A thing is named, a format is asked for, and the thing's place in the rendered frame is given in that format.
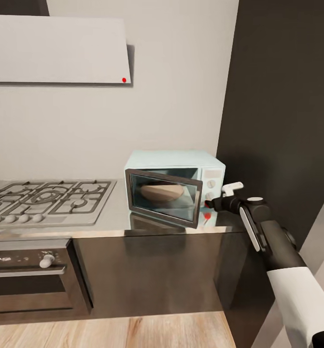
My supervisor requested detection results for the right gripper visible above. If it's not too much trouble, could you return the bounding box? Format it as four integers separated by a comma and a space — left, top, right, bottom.
204, 194, 240, 212

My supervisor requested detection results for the microwave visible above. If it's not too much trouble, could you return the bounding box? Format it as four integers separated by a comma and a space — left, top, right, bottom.
124, 150, 225, 229

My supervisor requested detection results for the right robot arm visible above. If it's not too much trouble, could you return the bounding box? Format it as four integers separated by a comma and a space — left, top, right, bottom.
204, 182, 324, 348

